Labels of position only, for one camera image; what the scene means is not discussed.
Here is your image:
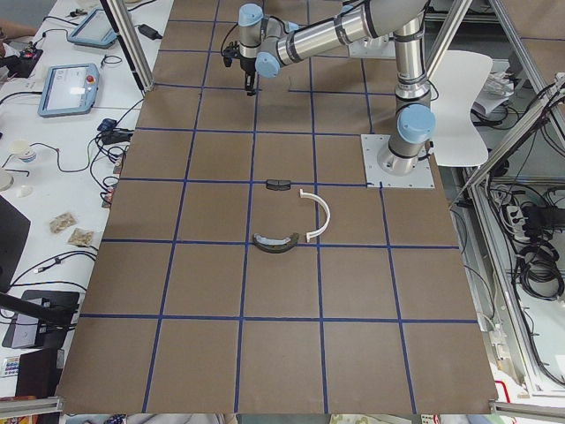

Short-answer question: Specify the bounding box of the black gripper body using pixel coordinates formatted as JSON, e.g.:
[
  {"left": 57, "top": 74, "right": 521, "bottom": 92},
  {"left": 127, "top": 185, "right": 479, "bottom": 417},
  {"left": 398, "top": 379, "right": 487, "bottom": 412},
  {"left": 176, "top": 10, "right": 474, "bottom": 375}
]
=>
[{"left": 240, "top": 57, "right": 257, "bottom": 88}]

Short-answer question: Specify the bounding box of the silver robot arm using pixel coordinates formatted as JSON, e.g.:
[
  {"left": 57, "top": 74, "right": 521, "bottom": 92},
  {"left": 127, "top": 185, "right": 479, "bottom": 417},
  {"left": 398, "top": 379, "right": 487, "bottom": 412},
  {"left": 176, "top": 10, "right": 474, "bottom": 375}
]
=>
[
  {"left": 384, "top": 14, "right": 436, "bottom": 176},
  {"left": 222, "top": 1, "right": 430, "bottom": 102}
]

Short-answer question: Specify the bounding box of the dark grey brake pad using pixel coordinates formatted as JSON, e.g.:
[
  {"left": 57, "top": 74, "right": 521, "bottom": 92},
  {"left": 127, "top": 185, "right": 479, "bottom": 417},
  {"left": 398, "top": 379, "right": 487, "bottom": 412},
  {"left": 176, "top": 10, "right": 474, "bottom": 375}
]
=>
[{"left": 265, "top": 179, "right": 291, "bottom": 192}]

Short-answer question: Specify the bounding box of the black power adapter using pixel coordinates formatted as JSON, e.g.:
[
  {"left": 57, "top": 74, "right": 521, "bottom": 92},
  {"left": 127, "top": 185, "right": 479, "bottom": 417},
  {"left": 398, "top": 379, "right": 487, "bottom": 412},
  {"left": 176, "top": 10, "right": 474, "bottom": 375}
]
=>
[{"left": 138, "top": 24, "right": 162, "bottom": 40}]

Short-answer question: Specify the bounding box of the white curved plastic clip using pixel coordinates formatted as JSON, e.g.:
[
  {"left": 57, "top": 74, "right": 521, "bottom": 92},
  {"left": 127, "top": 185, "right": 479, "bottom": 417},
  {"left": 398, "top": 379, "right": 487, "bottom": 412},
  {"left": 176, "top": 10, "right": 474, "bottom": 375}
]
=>
[{"left": 298, "top": 189, "right": 332, "bottom": 243}]

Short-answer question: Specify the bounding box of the green curved brake shoe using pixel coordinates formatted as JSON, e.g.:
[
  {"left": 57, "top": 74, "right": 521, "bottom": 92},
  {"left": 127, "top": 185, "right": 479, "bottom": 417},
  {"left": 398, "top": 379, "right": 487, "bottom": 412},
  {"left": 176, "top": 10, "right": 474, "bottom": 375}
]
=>
[{"left": 252, "top": 232, "right": 299, "bottom": 254}]

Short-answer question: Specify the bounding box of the far blue teach pendant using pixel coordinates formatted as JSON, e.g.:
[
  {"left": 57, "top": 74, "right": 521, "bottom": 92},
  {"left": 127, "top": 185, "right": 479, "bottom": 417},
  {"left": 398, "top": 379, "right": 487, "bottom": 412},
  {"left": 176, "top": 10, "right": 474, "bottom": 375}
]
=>
[{"left": 67, "top": 8, "right": 117, "bottom": 49}]

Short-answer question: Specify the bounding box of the blue teach pendant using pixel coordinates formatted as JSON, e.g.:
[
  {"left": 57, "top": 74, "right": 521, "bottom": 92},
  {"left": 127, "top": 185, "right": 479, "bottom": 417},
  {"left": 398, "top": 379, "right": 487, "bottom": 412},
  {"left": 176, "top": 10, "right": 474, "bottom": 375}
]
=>
[
  {"left": 37, "top": 63, "right": 100, "bottom": 117},
  {"left": 67, "top": 8, "right": 117, "bottom": 49}
]

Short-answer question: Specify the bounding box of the near blue teach pendant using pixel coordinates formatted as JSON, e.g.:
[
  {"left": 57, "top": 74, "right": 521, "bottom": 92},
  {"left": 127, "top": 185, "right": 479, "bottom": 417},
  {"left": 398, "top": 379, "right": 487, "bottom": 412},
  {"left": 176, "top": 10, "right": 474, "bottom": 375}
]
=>
[{"left": 37, "top": 63, "right": 100, "bottom": 117}]

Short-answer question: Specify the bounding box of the white chair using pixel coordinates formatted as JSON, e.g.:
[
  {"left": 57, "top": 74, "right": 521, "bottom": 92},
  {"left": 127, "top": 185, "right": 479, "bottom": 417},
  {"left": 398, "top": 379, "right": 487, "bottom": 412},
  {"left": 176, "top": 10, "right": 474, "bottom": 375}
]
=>
[{"left": 431, "top": 50, "right": 493, "bottom": 167}]

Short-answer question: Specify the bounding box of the white paper cup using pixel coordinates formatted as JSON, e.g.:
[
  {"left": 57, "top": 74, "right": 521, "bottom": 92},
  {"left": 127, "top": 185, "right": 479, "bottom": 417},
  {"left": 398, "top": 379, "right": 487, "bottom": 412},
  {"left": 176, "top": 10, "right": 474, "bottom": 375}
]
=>
[{"left": 10, "top": 140, "right": 37, "bottom": 163}]

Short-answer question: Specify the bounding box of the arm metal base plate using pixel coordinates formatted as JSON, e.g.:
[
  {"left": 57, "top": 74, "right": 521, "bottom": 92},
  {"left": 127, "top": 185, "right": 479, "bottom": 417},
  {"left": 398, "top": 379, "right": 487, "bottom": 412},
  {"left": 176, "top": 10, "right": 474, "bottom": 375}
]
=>
[
  {"left": 360, "top": 134, "right": 435, "bottom": 189},
  {"left": 348, "top": 34, "right": 396, "bottom": 60}
]

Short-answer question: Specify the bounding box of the aluminium frame post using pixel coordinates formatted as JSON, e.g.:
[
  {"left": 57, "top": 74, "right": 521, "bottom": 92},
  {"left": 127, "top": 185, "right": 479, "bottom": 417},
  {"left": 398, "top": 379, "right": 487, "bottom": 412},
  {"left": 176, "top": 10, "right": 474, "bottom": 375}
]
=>
[{"left": 100, "top": 0, "right": 154, "bottom": 93}]

